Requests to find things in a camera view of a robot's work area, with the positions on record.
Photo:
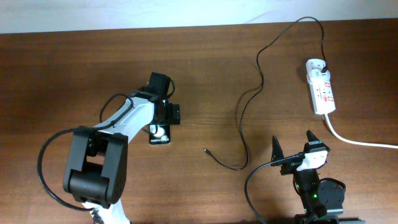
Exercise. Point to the white charger adapter plug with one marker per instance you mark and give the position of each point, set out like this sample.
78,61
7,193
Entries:
316,64

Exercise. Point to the black Galaxy flip phone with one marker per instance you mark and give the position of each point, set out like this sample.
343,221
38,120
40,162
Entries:
159,134

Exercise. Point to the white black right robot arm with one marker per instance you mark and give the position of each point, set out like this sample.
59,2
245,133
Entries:
322,199

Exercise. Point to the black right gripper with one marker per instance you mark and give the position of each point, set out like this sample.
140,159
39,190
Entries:
290,167

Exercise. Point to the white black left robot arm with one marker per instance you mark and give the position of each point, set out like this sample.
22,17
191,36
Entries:
96,168

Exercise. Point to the white power strip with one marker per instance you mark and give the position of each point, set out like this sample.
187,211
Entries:
321,93

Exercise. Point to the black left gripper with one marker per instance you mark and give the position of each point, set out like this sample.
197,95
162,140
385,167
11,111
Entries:
172,115

